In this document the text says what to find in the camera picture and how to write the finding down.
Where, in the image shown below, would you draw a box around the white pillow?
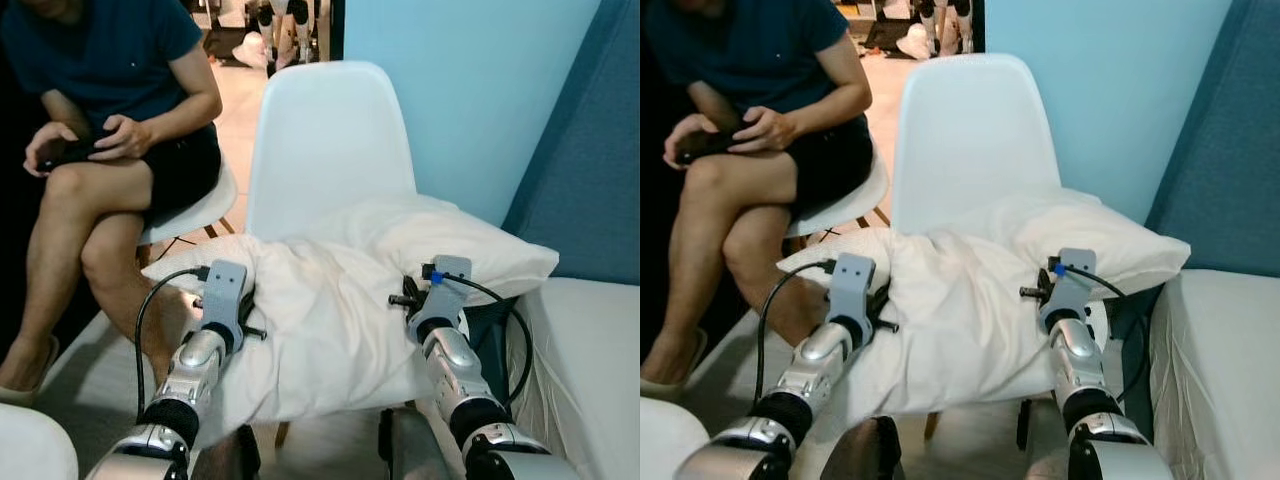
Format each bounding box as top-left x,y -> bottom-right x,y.
777,187 -> 1194,417
139,194 -> 562,422

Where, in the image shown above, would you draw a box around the black handheld controller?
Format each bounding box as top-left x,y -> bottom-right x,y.
678,130 -> 746,163
40,135 -> 113,169

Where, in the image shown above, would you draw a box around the person's left hand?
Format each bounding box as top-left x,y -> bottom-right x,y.
92,115 -> 153,161
728,107 -> 796,153

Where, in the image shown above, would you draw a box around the person's right hand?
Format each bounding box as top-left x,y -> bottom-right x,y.
25,122 -> 79,173
663,113 -> 716,166

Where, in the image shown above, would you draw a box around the robot left leg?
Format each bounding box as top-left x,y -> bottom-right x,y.
188,424 -> 263,480
838,414 -> 907,480

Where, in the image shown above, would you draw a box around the robot leg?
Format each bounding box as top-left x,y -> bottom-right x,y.
838,414 -> 907,480
379,404 -> 468,480
188,424 -> 263,480
1018,399 -> 1077,480

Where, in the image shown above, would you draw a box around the robot right leg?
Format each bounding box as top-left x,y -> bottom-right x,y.
379,404 -> 468,480
1018,399 -> 1077,480

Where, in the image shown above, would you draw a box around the white sheeted bed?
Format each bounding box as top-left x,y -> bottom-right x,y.
509,277 -> 641,480
1147,267 -> 1280,480

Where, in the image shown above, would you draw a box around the beige slipper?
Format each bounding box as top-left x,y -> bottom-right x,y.
640,327 -> 710,402
0,334 -> 62,407

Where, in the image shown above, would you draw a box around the teal upholstered headboard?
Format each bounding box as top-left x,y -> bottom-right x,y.
1144,0 -> 1280,280
499,0 -> 641,287

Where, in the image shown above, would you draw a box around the white dome shaped item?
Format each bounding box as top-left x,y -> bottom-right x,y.
231,31 -> 270,70
894,24 -> 937,62

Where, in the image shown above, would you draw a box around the background humanoid robot legs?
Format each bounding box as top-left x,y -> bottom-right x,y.
915,0 -> 976,57
255,0 -> 326,66

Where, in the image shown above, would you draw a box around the seated person in shorts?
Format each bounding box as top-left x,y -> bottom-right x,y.
0,0 -> 223,406
640,0 -> 876,401

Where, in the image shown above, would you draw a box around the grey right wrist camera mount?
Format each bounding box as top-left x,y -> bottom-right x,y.
407,254 -> 474,342
1040,247 -> 1099,332

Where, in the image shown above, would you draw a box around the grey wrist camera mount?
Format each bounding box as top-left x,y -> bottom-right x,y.
1040,247 -> 1099,332
827,251 -> 879,332
407,254 -> 474,342
199,259 -> 252,337

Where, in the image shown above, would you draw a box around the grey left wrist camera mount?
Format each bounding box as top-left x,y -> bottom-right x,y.
199,259 -> 252,337
827,251 -> 879,332

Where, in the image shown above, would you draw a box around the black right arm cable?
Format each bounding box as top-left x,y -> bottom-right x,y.
434,269 -> 535,407
1064,261 -> 1152,403

